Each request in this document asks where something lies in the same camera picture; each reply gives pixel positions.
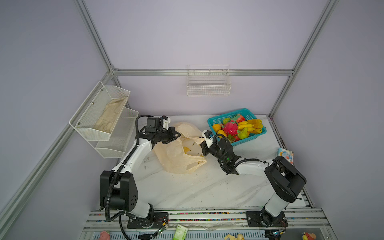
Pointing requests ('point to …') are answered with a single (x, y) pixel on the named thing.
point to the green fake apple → (226, 120)
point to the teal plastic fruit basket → (219, 118)
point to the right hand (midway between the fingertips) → (197, 138)
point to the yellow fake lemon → (221, 132)
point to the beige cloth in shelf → (108, 120)
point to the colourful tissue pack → (287, 154)
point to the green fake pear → (243, 134)
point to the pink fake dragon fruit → (230, 128)
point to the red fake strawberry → (241, 118)
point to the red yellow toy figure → (308, 236)
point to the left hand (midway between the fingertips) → (180, 135)
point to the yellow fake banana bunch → (253, 125)
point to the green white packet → (180, 233)
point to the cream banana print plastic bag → (183, 154)
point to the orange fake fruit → (216, 127)
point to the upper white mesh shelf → (95, 120)
